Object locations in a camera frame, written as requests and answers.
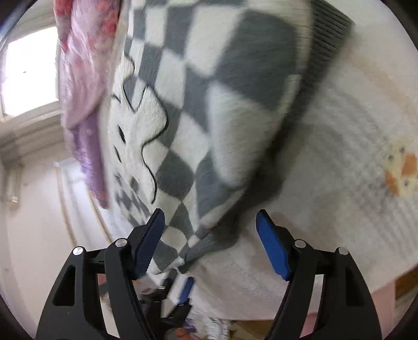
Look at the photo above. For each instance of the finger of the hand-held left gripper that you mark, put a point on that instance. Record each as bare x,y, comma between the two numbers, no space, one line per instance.
187,287

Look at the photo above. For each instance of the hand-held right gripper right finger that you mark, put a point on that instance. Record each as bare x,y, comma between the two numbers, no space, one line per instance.
271,245

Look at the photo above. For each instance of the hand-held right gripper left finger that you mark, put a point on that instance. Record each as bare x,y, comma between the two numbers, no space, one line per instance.
150,242

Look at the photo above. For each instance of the grey white checkered cardigan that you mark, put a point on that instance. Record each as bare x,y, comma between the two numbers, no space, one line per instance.
228,81

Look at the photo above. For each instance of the white plastic bag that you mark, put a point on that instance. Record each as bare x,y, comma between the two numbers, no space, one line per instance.
212,328

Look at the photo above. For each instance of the bed with pale printed sheet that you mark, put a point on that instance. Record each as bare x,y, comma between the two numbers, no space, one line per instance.
343,163

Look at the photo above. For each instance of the purple floral quilt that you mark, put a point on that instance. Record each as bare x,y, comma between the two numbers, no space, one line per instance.
85,65

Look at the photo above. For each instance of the window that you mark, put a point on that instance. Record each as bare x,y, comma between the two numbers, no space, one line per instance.
29,68

